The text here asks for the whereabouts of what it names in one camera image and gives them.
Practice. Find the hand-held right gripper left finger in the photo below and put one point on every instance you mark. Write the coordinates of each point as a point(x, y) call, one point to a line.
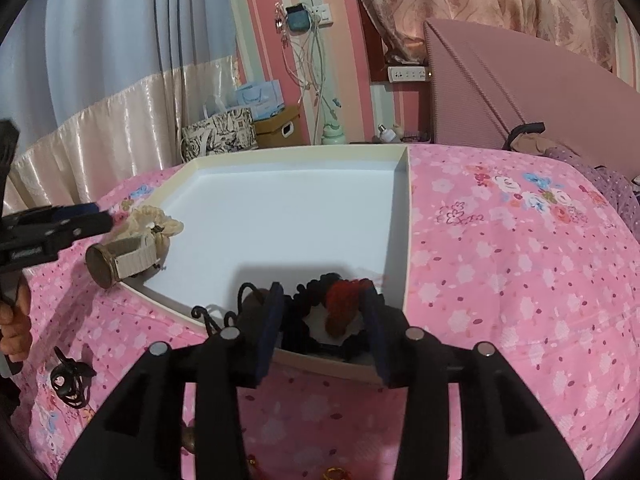
point(267, 332)

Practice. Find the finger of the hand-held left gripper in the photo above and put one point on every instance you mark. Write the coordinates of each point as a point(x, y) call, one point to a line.
point(77, 211)
point(85, 230)

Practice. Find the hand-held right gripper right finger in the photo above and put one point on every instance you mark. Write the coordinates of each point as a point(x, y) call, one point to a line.
point(375, 332)

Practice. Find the cream frilly scrunchie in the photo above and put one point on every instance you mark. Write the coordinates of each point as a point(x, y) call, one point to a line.
point(150, 220)

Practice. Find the white shallow box tray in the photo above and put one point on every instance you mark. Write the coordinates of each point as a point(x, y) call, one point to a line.
point(300, 210)

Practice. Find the person's left hand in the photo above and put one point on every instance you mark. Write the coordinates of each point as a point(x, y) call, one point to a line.
point(16, 335)

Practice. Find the cream satin curtain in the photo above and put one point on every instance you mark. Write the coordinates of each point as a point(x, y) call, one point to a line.
point(125, 110)

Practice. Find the pink floral bedsheet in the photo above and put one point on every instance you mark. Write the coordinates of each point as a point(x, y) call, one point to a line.
point(500, 285)

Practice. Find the black hair claw clip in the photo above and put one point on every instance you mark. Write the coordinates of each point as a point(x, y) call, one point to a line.
point(65, 376)

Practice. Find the black and white floral bag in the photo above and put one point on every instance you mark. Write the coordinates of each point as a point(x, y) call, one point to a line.
point(220, 135)

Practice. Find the blue sheer curtain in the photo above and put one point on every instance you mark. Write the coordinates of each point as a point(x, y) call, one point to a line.
point(100, 35)

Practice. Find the cardboard box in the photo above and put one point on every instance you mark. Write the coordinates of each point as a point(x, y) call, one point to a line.
point(277, 130)

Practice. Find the light blue paper bag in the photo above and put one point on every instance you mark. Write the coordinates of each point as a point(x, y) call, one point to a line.
point(260, 97)

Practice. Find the brown bag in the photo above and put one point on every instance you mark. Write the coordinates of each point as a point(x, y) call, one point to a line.
point(540, 144)

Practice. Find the white power strip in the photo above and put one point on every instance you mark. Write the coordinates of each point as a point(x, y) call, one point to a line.
point(407, 73)

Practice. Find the purple dotted cloth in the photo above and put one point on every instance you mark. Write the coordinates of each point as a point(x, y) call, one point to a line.
point(600, 185)

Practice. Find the pink ribbed headboard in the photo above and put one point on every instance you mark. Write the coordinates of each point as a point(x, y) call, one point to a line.
point(500, 85)

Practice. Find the blue charger device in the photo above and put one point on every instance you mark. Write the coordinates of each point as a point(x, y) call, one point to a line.
point(298, 19)

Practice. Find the white wall socket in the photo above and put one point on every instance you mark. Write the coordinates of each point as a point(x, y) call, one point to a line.
point(321, 15)

